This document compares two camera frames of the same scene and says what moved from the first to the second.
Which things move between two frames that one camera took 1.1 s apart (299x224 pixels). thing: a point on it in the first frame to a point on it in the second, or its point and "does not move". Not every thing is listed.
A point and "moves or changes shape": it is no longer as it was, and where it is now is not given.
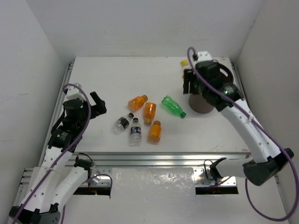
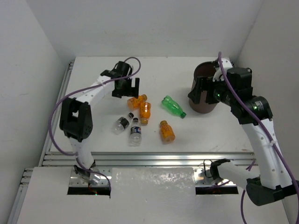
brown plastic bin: [219, 73] does not move
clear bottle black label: [122, 123] does not move
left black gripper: [92, 108] to [126, 91]
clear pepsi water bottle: [135, 137] does not move
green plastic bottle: [170, 104] does not move
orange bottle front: [155, 132] to [167, 134]
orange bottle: [150, 111] moves or changes shape
